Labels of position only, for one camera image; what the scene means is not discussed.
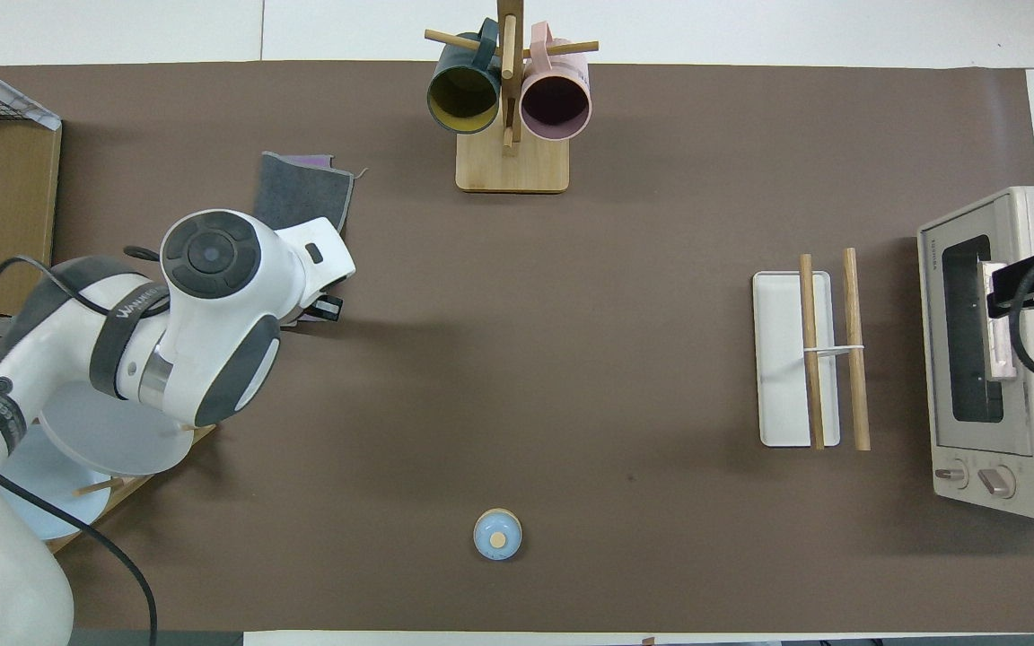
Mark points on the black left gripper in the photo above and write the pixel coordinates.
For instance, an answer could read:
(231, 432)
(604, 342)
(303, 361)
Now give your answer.
(319, 309)

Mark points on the purple and grey towel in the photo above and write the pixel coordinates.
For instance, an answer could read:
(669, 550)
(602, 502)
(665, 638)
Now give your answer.
(297, 193)

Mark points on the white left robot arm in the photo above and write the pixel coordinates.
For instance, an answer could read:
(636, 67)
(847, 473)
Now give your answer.
(212, 314)

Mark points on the wooden plate rack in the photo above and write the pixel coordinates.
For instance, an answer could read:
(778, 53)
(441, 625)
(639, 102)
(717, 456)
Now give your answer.
(198, 437)

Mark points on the white towel rack wooden bars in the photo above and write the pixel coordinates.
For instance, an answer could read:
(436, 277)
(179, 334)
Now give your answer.
(786, 359)

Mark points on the brown table mat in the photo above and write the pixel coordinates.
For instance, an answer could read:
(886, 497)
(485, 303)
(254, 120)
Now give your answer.
(526, 359)

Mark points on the wooden mug tree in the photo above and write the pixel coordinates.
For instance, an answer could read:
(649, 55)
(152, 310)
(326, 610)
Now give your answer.
(512, 166)

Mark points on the grey plate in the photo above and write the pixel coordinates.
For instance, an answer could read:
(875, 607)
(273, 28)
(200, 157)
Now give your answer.
(122, 449)

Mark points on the dark teal mug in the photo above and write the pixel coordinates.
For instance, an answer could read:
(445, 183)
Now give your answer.
(463, 99)

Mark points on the blue service bell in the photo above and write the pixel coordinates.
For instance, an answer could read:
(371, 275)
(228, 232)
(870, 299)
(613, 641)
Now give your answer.
(497, 535)

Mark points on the pink mug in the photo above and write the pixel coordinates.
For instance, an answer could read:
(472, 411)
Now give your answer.
(556, 103)

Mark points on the wooden shelf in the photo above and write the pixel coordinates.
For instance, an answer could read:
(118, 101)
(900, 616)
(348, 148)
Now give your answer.
(5, 206)

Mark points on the light blue plate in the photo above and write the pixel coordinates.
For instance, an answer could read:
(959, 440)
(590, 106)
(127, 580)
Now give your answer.
(41, 502)

